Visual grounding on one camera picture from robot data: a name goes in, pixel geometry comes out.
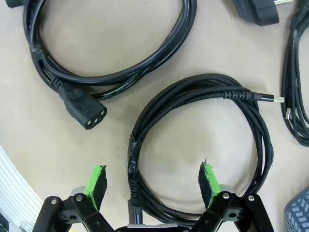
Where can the grey-blue plastic basket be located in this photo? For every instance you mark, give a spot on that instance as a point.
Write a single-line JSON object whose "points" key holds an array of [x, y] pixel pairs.
{"points": [[298, 212]]}

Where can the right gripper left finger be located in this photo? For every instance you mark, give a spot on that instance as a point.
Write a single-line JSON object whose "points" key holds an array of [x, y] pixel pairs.
{"points": [[94, 183]]}

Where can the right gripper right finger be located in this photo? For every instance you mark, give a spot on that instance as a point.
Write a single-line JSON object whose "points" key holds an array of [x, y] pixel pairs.
{"points": [[208, 183]]}

